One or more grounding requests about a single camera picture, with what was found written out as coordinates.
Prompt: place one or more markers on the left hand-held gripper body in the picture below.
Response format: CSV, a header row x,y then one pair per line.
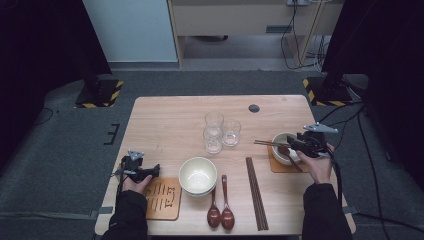
x,y
133,171

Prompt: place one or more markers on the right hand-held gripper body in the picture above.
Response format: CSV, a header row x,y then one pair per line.
x,y
313,145

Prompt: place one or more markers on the dark red wooden spoon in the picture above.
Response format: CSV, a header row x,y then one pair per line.
x,y
227,218
293,161
213,216

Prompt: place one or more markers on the cream ceramic bowl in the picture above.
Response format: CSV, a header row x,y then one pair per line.
x,y
197,175
278,156
200,195

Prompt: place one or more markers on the carved wooden trivet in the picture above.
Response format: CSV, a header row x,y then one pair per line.
x,y
166,203
278,167

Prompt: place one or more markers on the row of brown chopsticks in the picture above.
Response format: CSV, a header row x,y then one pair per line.
x,y
257,195

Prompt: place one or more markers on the person's left hand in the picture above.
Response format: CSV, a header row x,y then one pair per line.
x,y
135,187

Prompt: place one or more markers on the person's right hand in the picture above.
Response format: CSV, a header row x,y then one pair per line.
x,y
318,170

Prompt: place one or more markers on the black floor tape mark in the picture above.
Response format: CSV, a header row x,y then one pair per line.
x,y
115,133

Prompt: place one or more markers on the grey tape strip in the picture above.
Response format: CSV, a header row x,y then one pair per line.
x,y
101,210
354,210

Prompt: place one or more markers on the dark round table grommet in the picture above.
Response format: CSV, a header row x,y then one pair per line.
x,y
254,108

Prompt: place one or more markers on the black striped stand base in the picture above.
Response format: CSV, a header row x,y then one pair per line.
x,y
328,93
98,95

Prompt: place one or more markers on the clear drinking glass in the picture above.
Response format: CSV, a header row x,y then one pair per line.
x,y
212,143
231,133
214,120

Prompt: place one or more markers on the black curtain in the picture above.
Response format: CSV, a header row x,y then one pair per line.
x,y
40,50
390,50

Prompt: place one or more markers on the beige wooden desk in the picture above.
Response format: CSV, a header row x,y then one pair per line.
x,y
233,20

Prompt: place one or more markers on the white power strip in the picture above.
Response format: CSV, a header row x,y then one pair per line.
x,y
298,2

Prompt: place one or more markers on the white cabinet panel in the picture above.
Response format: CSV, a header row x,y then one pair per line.
x,y
133,30

